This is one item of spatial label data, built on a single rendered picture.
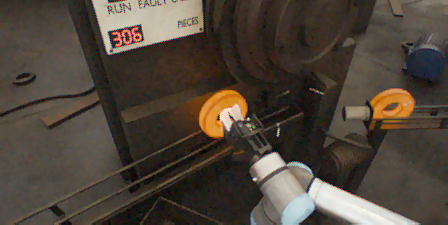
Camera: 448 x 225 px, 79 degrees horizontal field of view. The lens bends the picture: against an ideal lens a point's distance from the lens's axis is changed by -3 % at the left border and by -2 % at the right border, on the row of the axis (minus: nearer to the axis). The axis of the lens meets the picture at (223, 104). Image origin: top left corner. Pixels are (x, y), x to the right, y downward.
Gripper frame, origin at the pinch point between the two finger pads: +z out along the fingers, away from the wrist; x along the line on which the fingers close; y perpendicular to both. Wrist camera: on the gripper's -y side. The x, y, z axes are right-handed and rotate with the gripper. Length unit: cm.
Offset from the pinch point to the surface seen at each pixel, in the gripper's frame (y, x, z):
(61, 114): -116, 60, 115
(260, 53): 22.0, -6.5, -1.5
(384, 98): -5, -60, -18
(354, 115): -13, -52, -16
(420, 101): -88, -195, -10
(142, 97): 2.2, 20.6, 12.6
